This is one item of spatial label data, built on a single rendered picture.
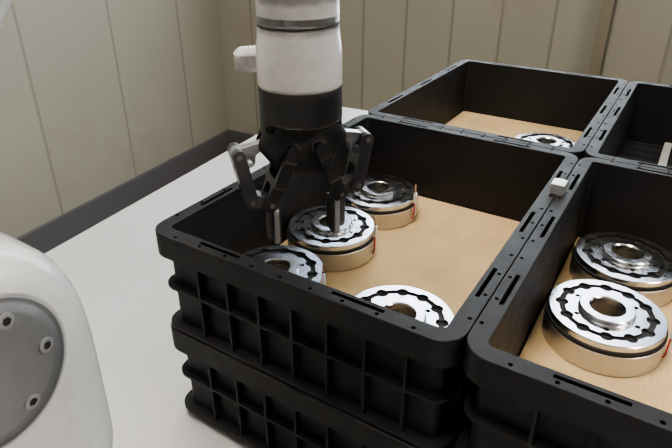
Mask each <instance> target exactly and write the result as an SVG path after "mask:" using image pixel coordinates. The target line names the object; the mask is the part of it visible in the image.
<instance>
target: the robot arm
mask: <svg viewBox="0 0 672 448"><path fill-rule="evenodd" d="M12 1H13V0H0V29H1V26H2V24H3V21H4V19H5V17H6V14H7V12H8V10H9V7H10V5H11V3H12ZM255 7H256V22H257V38H256V45H253V46H241V47H238V48H237V49H236V50H235V51H234V52H233V54H234V66H235V69H236V70H237V71H241V72H257V82H258V98H259V113H260V130H259V133H258V135H257V137H256V140H254V141H251V142H248V143H245V144H242V145H239V144H238V143H236V142H233V143H230V144H229V145H228V148H227V150H228V153H229V157H230V160H231V163H232V166H233V169H234V173H235V176H236V179H237V182H238V185H239V189H240V192H241V195H242V197H243V198H244V200H245V202H246V205H247V207H248V208H250V209H255V208H261V209H262V214H263V229H264V230H265V232H266V234H267V236H268V238H269V239H272V240H273V242H274V244H279V243H282V231H281V213H280V210H279V208H278V206H279V203H280V201H281V198H282V195H283V193H284V191H286V190H287V188H288V185H289V182H290V179H294V178H299V177H301V176H304V175H319V174H322V176H323V178H324V180H325V182H326V184H327V187H328V188H329V192H326V222H327V226H328V227H329V229H330V230H331V232H332V233H336V232H340V226H342V225H343V224H344V222H345V198H346V196H347V195H348V194H349V193H350V192H352V191H354V190H355V191H360V190H362V189H363V187H364V183H365V179H366V174H367V169H368V165H369V160H370V155H371V150H372V146H373V141H374V137H373V135H372V134H370V133H369V132H368V131H367V130H365V129H364V128H363V127H362V126H356V127H355V128H354V129H345V128H344V126H343V124H342V44H341V37H340V26H339V0H255ZM345 141H346V146H347V148H348V149H349V153H348V158H347V163H346V169H345V174H344V176H343V177H341V175H340V173H339V171H338V169H337V166H336V164H335V162H334V160H333V159H334V157H335V156H336V154H337V153H338V151H339V150H340V148H341V147H342V145H343V144H344V142H345ZM260 152H261V153H262V154H263V155H264V156H265V157H266V159H267V160H268V161H269V165H268V168H267V170H266V174H265V177H266V178H265V182H264V185H263V188H262V191H259V190H256V189H255V185H254V182H253V178H252V175H251V172H250V168H251V167H253V166H254V165H255V162H256V161H255V158H256V155H257V154H258V153H260ZM112 446H113V427H112V420H111V415H110V410H109V405H108V401H107V396H106V392H105V387H104V383H103V379H102V374H101V370H100V365H99V361H98V357H97V352H96V348H95V344H94V340H93V336H92V332H91V329H90V325H89V322H88V319H87V316H86V313H85V310H84V308H83V305H82V302H81V300H80V298H79V296H78V294H77V292H76V290H75V288H74V286H73V284H72V283H71V281H70V280H69V278H68V277H67V275H66V274H65V273H64V271H63V270H62V269H61V268H60V267H59V266H58V265H57V264H56V263H55V262H54V261H53V260H52V259H51V258H49V257H48V256H46V255H45V254H43V253H42V252H41V251H39V250H37V249H35V248H33V247H31V246H29V245H27V244H25V243H23V242H21V241H19V240H17V239H15V238H14V237H12V236H9V235H7V234H5V233H3V232H1V231H0V448H112Z"/></svg>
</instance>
